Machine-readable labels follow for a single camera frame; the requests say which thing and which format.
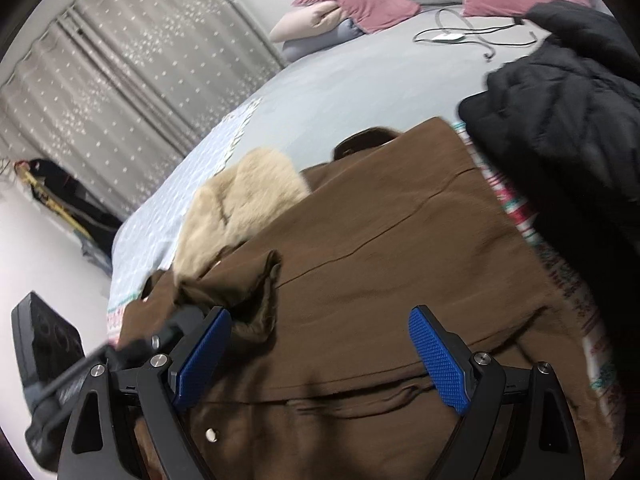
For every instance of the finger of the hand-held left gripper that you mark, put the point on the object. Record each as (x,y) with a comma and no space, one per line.
(165,332)

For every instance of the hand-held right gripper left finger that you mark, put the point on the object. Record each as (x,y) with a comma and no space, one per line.
(205,355)

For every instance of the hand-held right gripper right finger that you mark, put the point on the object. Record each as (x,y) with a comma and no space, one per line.
(437,360)

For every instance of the brown coat with fur collar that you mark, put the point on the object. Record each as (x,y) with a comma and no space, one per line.
(400,240)

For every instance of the light blue quilted mattress pad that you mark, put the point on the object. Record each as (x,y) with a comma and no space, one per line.
(165,210)

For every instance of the pink patterned blanket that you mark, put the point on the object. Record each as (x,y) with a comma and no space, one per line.
(560,270)

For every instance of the black puffer jacket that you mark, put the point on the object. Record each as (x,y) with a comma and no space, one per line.
(550,125)

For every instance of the grey dotted curtain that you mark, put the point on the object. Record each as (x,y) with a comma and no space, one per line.
(125,75)

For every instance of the bed with grey sheet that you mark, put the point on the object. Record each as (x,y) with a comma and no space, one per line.
(360,85)

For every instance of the blue-grey pillow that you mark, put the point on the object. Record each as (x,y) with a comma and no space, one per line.
(310,45)

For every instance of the small white device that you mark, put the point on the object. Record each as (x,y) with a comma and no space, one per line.
(447,37)

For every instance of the beige pillow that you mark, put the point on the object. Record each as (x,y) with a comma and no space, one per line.
(305,22)

